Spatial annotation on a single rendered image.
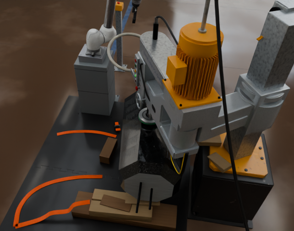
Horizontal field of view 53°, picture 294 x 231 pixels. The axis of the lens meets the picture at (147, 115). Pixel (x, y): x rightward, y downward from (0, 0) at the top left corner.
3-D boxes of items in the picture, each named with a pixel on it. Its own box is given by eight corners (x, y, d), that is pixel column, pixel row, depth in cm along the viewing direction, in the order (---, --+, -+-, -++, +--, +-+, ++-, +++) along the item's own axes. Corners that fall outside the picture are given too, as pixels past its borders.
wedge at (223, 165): (231, 168, 251) (232, 164, 247) (222, 173, 247) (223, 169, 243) (215, 152, 263) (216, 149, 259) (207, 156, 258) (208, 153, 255)
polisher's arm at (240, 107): (253, 96, 252) (262, 73, 235) (282, 123, 230) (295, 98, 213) (178, 121, 227) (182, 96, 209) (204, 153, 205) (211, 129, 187)
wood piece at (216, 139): (218, 138, 275) (219, 134, 271) (220, 146, 268) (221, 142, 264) (197, 137, 275) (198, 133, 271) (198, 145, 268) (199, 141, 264)
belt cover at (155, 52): (216, 124, 184) (222, 105, 173) (179, 133, 178) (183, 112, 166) (162, 46, 249) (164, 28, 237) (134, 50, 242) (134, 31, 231)
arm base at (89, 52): (84, 56, 345) (84, 52, 341) (86, 46, 361) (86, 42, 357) (100, 57, 346) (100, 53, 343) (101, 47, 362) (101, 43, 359)
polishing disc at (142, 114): (139, 123, 274) (139, 123, 274) (138, 108, 290) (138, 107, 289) (161, 123, 276) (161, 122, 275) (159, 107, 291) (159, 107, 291)
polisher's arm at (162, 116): (196, 162, 221) (208, 116, 187) (167, 169, 215) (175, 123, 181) (161, 100, 271) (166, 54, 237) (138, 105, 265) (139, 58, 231)
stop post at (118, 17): (127, 65, 490) (127, 0, 414) (124, 72, 475) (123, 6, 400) (115, 63, 491) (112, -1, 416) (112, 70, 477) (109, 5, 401)
